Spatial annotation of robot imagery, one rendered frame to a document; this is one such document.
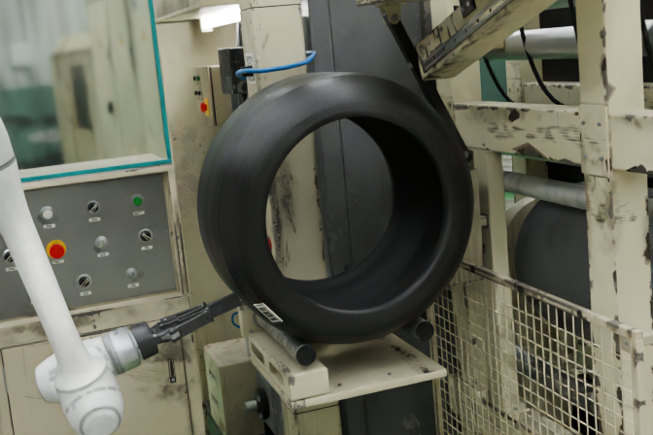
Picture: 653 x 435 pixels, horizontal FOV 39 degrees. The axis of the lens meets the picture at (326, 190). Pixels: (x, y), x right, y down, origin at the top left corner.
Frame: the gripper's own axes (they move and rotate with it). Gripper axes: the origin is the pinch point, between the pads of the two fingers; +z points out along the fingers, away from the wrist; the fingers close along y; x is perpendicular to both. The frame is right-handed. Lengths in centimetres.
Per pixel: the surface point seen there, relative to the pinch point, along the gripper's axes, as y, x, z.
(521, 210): 45, 25, 98
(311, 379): -10.0, 20.1, 10.4
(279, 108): -9.8, -36.8, 24.0
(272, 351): 7.4, 17.4, 7.5
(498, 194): 21, 9, 80
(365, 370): -0.6, 28.1, 24.9
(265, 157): -12.5, -28.7, 17.1
